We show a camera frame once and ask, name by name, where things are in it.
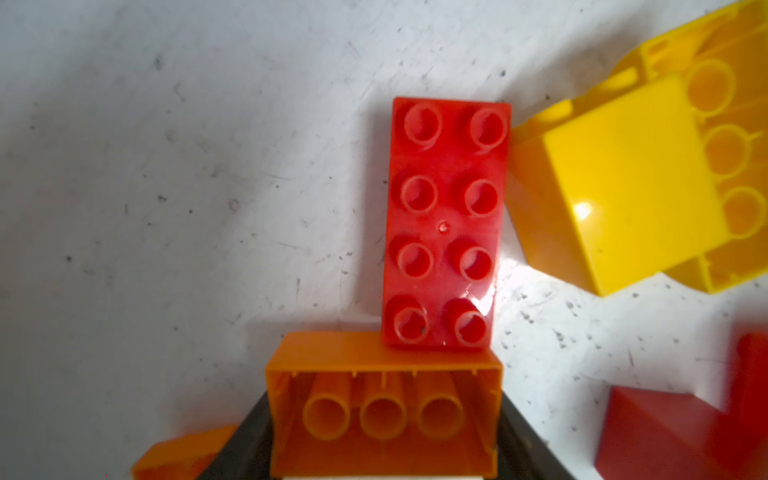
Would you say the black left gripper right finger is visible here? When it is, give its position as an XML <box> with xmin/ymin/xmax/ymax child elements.
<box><xmin>496</xmin><ymin>394</ymin><xmax>574</xmax><ymax>480</ymax></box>

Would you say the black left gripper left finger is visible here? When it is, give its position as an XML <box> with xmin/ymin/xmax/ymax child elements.
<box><xmin>196</xmin><ymin>393</ymin><xmax>274</xmax><ymax>480</ymax></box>

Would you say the orange lego brick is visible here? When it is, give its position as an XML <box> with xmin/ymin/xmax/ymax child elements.
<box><xmin>131</xmin><ymin>425</ymin><xmax>237</xmax><ymax>480</ymax></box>
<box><xmin>265</xmin><ymin>332</ymin><xmax>503</xmax><ymax>478</ymax></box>

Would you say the yellow lego brick front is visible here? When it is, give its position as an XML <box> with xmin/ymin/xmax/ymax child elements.
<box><xmin>506</xmin><ymin>74</ymin><xmax>730</xmax><ymax>296</ymax></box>

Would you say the small red lego brick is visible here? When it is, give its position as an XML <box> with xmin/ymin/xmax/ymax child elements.
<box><xmin>595</xmin><ymin>331</ymin><xmax>767</xmax><ymax>479</ymax></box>

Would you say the red lego brick front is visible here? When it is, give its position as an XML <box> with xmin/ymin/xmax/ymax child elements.
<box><xmin>381</xmin><ymin>97</ymin><xmax>512</xmax><ymax>351</ymax></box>

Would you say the yellow lego brick large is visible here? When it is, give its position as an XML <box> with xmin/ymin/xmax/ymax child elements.
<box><xmin>611</xmin><ymin>0</ymin><xmax>768</xmax><ymax>295</ymax></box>

